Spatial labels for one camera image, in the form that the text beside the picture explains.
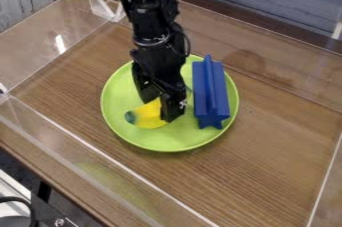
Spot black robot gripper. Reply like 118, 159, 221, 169
130, 39, 187, 123

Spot yellow toy banana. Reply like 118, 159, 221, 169
124, 98, 167, 129

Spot green round plate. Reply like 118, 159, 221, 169
100, 62, 239, 153

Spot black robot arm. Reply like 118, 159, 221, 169
119, 0, 191, 122

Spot blue star-shaped block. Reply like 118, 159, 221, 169
192, 55, 230, 129

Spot clear acrylic enclosure wall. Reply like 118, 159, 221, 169
0, 0, 342, 227

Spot clear acrylic corner bracket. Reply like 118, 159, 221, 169
88, 0, 126, 23

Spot black cable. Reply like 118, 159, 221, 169
0, 196, 48, 227

